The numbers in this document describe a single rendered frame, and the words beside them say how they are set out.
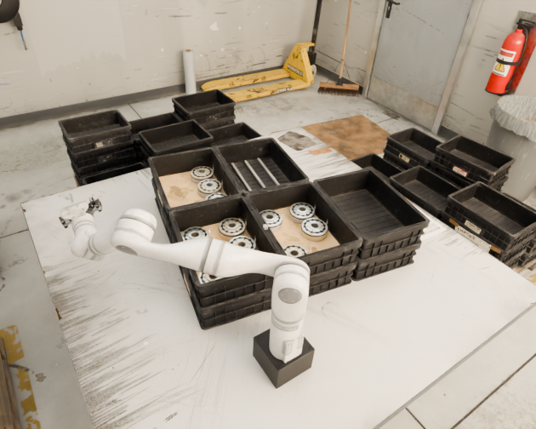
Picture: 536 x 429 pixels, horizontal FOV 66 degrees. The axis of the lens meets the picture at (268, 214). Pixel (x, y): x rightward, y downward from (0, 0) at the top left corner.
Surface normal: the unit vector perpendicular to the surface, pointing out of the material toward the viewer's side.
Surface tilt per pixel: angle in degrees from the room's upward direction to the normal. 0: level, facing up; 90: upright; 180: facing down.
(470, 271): 0
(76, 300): 0
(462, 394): 0
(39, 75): 90
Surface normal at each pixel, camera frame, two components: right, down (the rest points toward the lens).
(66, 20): 0.55, 0.54
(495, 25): -0.83, 0.32
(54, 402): 0.04, -0.78
